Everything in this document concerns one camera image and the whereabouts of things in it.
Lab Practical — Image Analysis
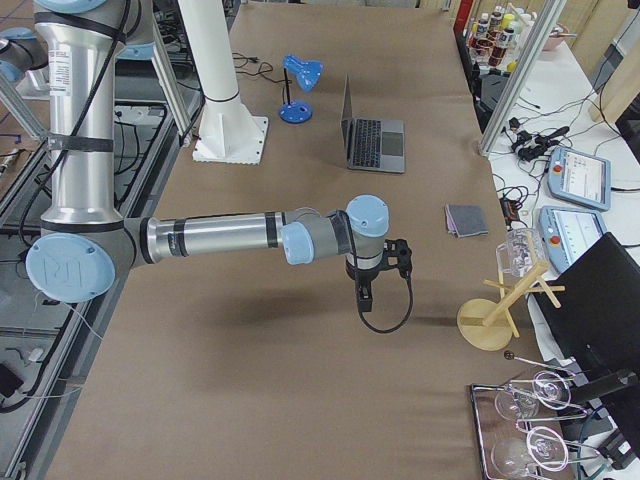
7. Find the wooden mug tree stand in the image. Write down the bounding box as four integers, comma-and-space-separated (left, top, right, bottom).
457, 260, 566, 351

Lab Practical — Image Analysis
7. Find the teach pendant tablet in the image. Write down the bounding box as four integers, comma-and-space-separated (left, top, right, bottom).
547, 147, 612, 211
538, 206, 607, 273

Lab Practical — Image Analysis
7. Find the clear glass mug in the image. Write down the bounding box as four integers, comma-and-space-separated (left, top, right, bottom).
496, 228, 547, 278

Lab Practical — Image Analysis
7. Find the folded grey cloth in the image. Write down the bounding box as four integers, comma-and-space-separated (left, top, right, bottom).
444, 204, 489, 238

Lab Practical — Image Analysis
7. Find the metal wire glass rack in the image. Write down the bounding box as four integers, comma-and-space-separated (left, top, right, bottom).
468, 384, 610, 479

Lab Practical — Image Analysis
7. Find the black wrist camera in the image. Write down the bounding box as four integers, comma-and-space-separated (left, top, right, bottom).
383, 239, 413, 279

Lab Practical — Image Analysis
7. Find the upper wine glass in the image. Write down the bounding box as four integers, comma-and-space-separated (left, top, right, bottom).
494, 370, 570, 420

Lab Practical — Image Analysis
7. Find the aluminium frame post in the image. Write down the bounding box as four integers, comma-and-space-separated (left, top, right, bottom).
478, 0, 567, 158

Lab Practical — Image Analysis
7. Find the black monitor back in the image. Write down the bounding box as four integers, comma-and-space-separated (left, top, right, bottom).
533, 232, 639, 371

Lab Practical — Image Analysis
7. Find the blue desk lamp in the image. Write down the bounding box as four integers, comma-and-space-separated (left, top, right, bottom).
279, 54, 324, 124

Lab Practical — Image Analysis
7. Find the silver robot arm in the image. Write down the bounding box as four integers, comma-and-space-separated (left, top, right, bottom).
25, 1, 394, 312

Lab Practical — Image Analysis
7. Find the lower wine glass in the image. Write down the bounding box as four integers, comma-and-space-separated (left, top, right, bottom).
490, 426, 569, 479

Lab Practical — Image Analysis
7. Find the copper wire bottle basket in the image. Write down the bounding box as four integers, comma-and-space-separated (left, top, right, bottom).
465, 1, 536, 71

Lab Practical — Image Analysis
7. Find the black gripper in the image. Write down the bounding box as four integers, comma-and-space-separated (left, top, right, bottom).
345, 260, 378, 313

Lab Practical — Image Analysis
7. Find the black lamp power cord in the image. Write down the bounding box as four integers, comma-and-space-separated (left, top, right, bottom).
232, 52, 287, 86

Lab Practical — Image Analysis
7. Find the wine glass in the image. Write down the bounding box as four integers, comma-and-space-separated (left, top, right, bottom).
494, 370, 570, 420
490, 426, 569, 479

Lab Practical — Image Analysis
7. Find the near teach pendant tablet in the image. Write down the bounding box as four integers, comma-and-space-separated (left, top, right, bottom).
538, 206, 607, 273

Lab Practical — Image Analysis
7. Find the far teach pendant tablet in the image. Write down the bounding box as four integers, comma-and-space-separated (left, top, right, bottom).
547, 147, 612, 211

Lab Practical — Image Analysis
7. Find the black camera cable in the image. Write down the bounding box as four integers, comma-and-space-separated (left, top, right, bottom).
359, 269, 415, 334

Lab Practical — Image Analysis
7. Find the grey laptop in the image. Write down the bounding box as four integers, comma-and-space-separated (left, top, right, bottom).
341, 75, 406, 174

